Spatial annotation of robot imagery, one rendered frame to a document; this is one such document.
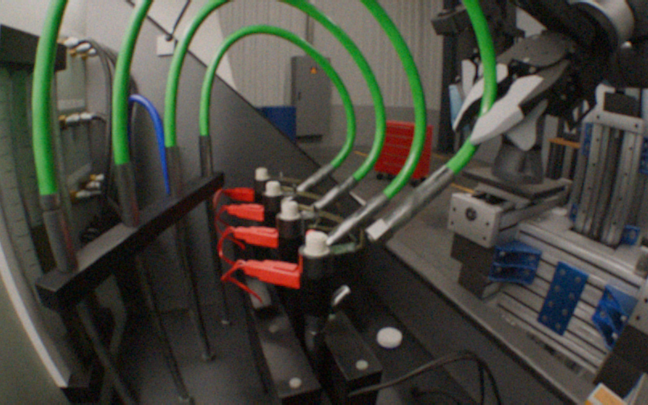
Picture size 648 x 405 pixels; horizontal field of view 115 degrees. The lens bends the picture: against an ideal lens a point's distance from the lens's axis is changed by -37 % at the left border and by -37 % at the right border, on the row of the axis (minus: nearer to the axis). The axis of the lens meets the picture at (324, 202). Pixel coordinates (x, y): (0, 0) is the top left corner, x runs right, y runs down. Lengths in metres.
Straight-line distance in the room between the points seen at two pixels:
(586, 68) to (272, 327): 0.42
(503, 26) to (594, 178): 0.50
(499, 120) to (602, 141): 0.60
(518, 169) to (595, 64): 0.50
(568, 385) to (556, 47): 0.35
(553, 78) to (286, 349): 0.35
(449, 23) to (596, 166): 0.56
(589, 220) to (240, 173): 0.82
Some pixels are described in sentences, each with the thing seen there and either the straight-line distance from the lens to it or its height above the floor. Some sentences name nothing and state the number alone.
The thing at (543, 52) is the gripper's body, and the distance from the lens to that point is 0.35.
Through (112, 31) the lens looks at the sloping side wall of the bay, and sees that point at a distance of 0.56.
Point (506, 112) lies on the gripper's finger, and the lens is 0.30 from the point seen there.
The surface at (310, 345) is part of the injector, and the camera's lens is 0.31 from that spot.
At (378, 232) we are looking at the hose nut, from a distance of 0.27.
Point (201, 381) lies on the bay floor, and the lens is 0.51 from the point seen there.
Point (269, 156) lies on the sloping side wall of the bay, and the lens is 0.55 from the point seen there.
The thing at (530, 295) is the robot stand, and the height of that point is 0.78.
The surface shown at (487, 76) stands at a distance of 0.33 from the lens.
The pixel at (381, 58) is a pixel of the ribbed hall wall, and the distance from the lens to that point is 8.32.
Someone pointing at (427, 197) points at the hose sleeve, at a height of 1.13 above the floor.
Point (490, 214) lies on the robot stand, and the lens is 0.74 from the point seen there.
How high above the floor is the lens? 1.21
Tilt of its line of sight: 19 degrees down
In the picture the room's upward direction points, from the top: 1 degrees clockwise
